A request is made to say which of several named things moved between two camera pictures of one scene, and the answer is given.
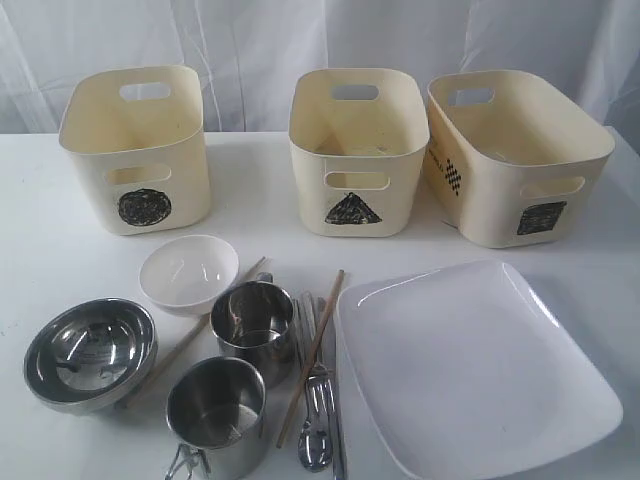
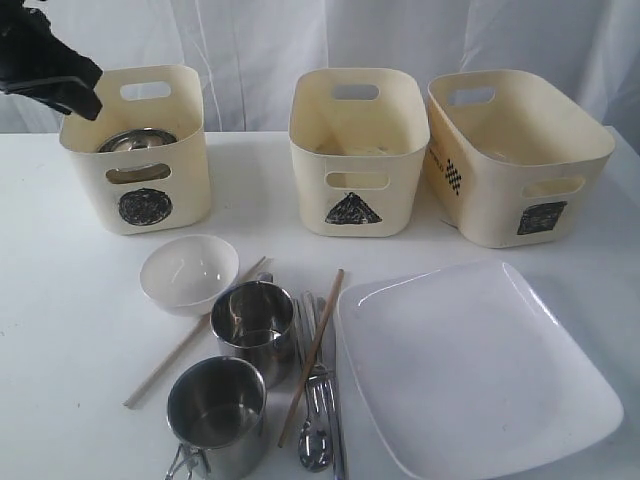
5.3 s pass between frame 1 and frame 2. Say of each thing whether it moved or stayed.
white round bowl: stayed
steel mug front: stayed
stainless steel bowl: moved
